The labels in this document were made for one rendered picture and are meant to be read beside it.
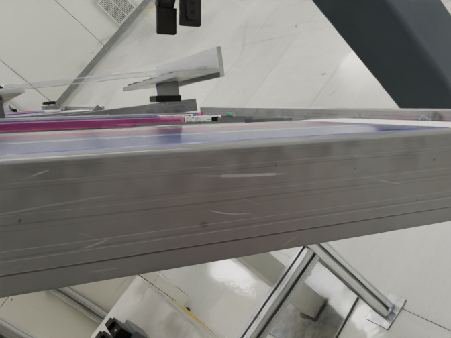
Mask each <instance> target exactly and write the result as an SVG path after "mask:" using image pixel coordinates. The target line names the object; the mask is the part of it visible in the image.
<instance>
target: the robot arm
mask: <svg viewBox="0 0 451 338"><path fill-rule="evenodd" d="M175 1H176V0H156V2H155V6H156V33H157V34H165V35H175V34H177V9H176V8H174V5H175ZM179 25H180V26H187V27H200V26H201V0H179Z"/></svg>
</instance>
